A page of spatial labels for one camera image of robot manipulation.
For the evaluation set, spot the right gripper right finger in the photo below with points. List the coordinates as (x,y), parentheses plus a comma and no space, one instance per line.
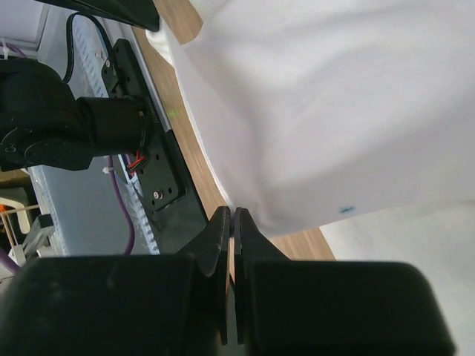
(295,307)

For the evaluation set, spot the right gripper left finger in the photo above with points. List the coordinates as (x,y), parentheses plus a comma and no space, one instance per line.
(165,304)

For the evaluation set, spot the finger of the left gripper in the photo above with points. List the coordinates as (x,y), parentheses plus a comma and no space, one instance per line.
(138,13)

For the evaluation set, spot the white t shirt red print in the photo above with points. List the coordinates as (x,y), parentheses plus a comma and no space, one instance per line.
(309,112)

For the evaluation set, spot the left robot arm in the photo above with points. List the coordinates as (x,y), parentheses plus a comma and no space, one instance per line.
(43,123)

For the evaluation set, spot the slotted cable duct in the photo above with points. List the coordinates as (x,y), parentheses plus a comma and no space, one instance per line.
(122,122)

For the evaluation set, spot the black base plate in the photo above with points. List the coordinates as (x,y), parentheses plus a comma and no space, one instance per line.
(169,197)

